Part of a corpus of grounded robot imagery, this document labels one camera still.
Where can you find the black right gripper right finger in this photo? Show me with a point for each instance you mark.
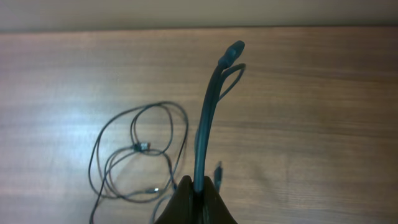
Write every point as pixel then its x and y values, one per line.
pixel 214 211

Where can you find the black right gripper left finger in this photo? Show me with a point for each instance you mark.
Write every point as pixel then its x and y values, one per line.
pixel 179 207

